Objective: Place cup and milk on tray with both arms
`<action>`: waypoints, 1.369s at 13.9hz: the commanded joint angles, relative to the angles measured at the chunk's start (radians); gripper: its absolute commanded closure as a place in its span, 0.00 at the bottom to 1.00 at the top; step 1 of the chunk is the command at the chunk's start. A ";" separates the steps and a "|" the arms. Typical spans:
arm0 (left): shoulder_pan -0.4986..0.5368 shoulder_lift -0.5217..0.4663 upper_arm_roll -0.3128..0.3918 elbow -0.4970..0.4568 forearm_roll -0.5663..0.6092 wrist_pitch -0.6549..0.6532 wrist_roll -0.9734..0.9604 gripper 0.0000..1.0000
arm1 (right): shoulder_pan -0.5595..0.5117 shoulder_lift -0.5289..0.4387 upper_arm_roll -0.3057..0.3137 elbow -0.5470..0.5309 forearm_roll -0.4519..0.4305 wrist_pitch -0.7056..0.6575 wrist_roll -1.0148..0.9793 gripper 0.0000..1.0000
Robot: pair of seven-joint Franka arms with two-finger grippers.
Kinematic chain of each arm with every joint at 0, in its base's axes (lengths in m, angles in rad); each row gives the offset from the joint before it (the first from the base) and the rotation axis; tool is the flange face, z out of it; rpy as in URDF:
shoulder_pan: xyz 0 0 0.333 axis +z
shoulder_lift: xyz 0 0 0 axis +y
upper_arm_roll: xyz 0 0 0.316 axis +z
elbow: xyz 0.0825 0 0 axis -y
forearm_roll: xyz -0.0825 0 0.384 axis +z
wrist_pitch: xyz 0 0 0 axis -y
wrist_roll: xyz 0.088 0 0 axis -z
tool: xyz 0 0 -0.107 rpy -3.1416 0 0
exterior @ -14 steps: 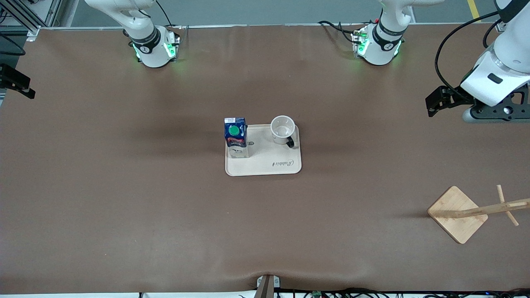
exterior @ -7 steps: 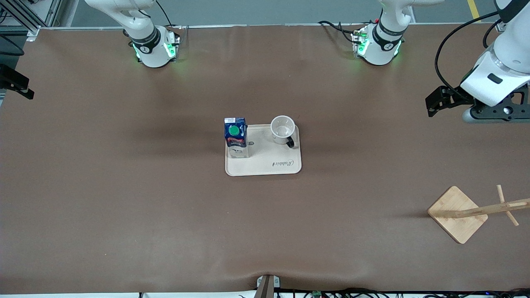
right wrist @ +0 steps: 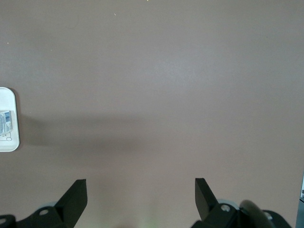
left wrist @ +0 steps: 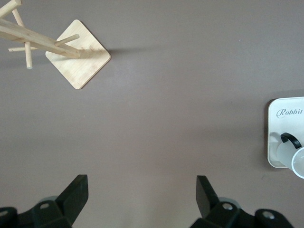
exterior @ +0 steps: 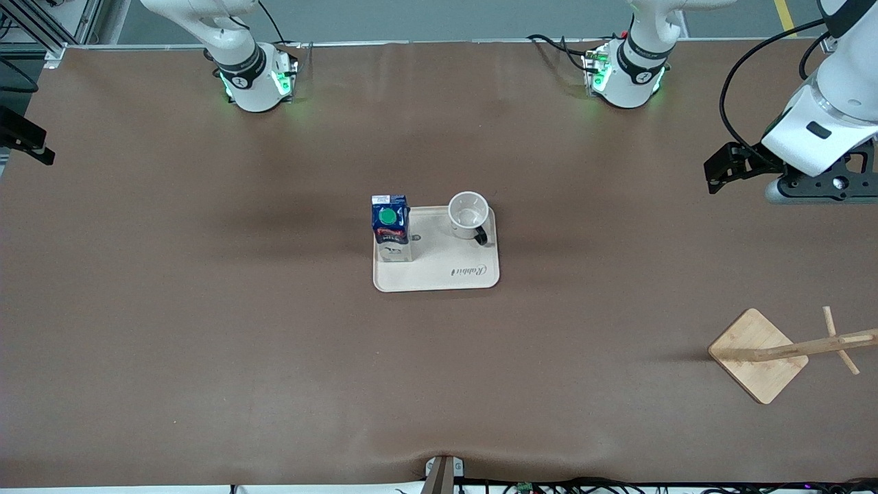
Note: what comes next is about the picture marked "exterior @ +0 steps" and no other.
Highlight white smiley mug black handle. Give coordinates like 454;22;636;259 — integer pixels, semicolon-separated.
448;191;492;247

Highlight blue milk carton green cap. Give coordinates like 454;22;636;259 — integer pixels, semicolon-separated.
371;194;413;263

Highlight beige plastic tray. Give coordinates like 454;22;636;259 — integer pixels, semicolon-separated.
372;204;500;294

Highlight wooden mug stand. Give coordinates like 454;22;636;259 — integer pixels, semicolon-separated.
708;306;878;405

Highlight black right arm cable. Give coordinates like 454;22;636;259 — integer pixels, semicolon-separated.
0;58;39;94

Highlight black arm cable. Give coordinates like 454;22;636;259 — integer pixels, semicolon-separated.
0;58;39;94
718;17;835;164

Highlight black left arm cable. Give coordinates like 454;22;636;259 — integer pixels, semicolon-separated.
718;17;835;164

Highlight aluminium frame profile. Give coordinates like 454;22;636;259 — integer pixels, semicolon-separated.
0;0;104;69

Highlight black base power cables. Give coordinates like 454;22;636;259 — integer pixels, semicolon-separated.
527;33;604;73

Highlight thin black base cable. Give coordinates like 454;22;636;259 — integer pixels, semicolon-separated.
257;0;306;50

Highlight grey metal clamp bracket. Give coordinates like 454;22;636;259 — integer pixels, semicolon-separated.
420;455;465;494

